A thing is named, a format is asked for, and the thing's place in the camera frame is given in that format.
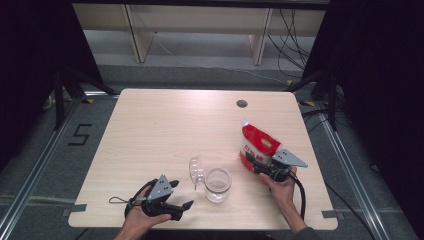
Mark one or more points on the grey tape strip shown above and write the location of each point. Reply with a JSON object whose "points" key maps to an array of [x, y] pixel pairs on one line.
{"points": [[78, 208], [332, 214]]}

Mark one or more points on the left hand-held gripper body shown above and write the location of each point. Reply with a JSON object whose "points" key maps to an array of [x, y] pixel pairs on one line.
{"points": [[160, 188]]}

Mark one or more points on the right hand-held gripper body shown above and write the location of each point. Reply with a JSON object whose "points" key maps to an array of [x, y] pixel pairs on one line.
{"points": [[286, 158]]}

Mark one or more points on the person's left hand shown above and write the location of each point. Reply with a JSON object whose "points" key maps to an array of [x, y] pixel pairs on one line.
{"points": [[138, 223]]}

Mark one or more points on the aluminium floor rail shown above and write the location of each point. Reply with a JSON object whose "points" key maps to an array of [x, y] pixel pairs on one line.
{"points": [[36, 170], [350, 173]]}

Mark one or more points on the black metal stand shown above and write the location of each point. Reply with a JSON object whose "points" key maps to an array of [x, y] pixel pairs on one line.
{"points": [[332, 100], [59, 100]]}

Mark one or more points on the clear glass jar with lid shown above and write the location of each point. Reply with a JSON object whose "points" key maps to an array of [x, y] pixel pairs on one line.
{"points": [[218, 190]]}

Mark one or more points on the grey round table grommet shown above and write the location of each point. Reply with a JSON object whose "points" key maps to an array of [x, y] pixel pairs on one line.
{"points": [[242, 103]]}

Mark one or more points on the light wooden shelf unit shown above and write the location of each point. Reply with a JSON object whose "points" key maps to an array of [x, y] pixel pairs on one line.
{"points": [[200, 20]]}

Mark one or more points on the person's right hand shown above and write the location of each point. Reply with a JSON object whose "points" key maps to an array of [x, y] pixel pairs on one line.
{"points": [[283, 193]]}

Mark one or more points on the red and white sugar bag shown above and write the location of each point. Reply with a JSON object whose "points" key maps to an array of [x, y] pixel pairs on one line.
{"points": [[260, 140]]}

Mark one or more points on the black curtain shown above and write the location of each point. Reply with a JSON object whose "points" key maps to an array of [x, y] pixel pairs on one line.
{"points": [[383, 83], [26, 66]]}

